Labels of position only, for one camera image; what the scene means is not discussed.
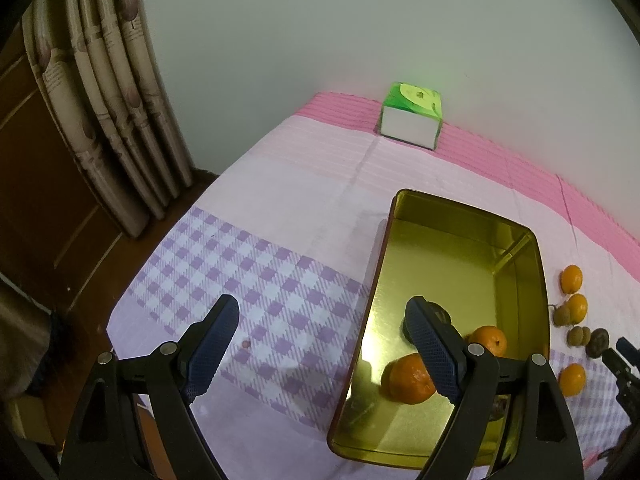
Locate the round orange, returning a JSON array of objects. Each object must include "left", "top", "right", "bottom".
[
  {"left": 464, "top": 325, "right": 508, "bottom": 359},
  {"left": 559, "top": 264, "right": 584, "bottom": 294},
  {"left": 381, "top": 353, "right": 437, "bottom": 405},
  {"left": 566, "top": 293, "right": 589, "bottom": 324}
]

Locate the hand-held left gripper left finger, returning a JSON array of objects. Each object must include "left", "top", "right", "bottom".
[{"left": 60, "top": 294, "right": 241, "bottom": 480}]

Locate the green tissue box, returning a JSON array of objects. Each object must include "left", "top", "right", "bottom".
[{"left": 377, "top": 81, "right": 445, "bottom": 152}]

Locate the oval orange with stem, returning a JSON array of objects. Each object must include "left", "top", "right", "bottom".
[{"left": 557, "top": 363, "right": 587, "bottom": 397}]

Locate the maroon tin box gold inside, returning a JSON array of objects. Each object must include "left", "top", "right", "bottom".
[{"left": 326, "top": 189, "right": 552, "bottom": 471}]

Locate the pink purple checked sheet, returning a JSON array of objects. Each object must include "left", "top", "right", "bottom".
[{"left": 106, "top": 91, "right": 640, "bottom": 480}]

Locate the dark cloth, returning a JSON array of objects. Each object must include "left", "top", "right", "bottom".
[{"left": 0, "top": 275, "right": 66, "bottom": 401}]

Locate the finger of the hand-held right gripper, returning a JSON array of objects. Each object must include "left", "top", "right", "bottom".
[
  {"left": 602, "top": 347, "right": 635, "bottom": 386},
  {"left": 616, "top": 337, "right": 640, "bottom": 367}
]

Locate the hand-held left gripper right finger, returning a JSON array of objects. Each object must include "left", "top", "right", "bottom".
[{"left": 404, "top": 296, "right": 586, "bottom": 480}]

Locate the beige patterned curtain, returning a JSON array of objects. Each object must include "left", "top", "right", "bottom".
[{"left": 20, "top": 0, "right": 196, "bottom": 238}]

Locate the tan cardboard box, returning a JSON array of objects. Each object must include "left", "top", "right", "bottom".
[{"left": 7, "top": 392, "right": 66, "bottom": 446}]

